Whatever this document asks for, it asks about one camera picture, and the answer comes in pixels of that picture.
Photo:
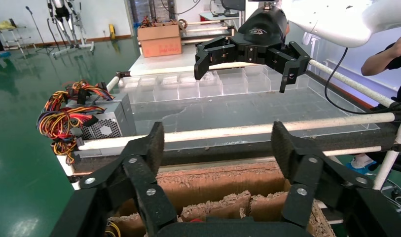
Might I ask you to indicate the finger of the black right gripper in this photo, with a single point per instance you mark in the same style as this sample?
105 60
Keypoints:
213 52
291 59

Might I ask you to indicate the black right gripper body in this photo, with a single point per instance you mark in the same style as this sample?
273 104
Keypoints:
262 29

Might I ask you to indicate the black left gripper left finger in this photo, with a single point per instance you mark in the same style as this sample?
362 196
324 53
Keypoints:
139 178

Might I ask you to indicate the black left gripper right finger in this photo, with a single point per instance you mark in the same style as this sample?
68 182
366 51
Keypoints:
301 170

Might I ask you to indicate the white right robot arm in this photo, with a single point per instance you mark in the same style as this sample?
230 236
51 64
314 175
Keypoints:
334 23

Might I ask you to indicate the bystander bare forearm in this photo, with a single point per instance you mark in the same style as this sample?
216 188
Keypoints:
380 62

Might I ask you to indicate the clear acrylic divider tray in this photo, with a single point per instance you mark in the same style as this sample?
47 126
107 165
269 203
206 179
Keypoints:
200 88

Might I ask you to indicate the black monitor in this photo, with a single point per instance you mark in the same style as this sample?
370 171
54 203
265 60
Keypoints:
233 4

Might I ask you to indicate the cardboard box with red print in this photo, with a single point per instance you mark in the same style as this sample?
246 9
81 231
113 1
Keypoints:
159 41

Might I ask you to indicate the blue white shoe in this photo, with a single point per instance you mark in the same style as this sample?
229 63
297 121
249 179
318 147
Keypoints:
362 162

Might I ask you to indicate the black conveyor belt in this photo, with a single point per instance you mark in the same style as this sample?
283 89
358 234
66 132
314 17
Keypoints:
236 130

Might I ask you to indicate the worn cardboard box with dividers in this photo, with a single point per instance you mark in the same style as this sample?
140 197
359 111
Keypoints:
220 183

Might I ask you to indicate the chrome chair base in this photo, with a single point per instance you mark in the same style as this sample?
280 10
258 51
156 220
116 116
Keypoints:
394 196

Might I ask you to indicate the yellow floor sign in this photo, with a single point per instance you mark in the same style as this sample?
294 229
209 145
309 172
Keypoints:
112 31

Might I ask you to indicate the white metal stand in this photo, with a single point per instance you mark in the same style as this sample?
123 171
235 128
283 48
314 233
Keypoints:
72 29

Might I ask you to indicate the black tripod stand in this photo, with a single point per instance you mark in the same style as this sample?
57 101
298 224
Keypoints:
40 36

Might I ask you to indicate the white rack with yellow cloth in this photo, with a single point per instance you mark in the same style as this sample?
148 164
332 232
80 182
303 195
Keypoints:
9 31

